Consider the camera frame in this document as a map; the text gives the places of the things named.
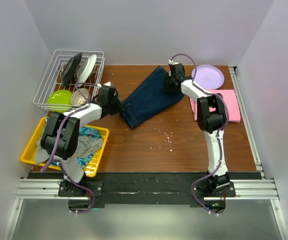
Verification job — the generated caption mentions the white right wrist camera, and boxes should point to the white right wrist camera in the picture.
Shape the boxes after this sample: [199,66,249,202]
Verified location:
[168,59,177,65]

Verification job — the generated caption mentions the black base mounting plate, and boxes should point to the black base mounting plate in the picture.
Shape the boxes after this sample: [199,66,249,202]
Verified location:
[58,172,236,210]

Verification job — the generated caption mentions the green plastic bowl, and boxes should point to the green plastic bowl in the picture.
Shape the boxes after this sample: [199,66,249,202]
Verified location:
[47,89,72,113]

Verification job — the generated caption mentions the yellow plastic tray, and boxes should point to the yellow plastic tray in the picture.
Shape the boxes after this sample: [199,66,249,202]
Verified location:
[20,117,109,178]

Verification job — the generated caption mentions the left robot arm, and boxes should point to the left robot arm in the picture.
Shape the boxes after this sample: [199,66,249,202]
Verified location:
[41,81,123,196]

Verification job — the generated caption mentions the dark blue denim jeans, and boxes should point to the dark blue denim jeans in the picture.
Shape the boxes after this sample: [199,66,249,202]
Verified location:
[120,66,183,129]

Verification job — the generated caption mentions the patterned ceramic cup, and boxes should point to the patterned ceramic cup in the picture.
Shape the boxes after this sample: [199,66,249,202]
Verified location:
[70,88,90,106]

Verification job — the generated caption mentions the lilac plastic plate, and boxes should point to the lilac plastic plate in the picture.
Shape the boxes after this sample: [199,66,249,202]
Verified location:
[191,64,225,90]

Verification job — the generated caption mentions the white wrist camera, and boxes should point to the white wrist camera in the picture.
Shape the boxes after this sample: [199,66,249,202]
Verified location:
[97,81,114,88]
[168,59,177,65]

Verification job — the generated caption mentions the blue patterned cloth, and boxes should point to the blue patterned cloth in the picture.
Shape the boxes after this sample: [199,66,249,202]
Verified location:
[43,118,102,170]

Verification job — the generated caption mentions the pink t-shirt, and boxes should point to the pink t-shirt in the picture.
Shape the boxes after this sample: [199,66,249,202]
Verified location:
[189,89,241,123]

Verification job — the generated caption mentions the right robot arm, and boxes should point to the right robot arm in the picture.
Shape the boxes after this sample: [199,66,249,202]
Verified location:
[163,60,230,197]

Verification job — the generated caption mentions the white plate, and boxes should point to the white plate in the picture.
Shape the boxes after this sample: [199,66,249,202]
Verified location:
[76,54,97,85]

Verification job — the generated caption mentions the white wire dish rack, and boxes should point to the white wire dish rack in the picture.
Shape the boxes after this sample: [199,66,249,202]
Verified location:
[33,49,105,113]

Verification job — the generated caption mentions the aluminium frame rail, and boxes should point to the aluminium frame rail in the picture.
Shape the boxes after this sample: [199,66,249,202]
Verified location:
[3,178,288,240]

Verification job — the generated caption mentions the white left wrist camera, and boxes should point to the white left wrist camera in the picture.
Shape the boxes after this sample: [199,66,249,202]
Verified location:
[97,81,114,88]

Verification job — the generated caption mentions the grey cloth garment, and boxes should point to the grey cloth garment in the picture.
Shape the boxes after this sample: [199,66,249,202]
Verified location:
[34,135,103,168]

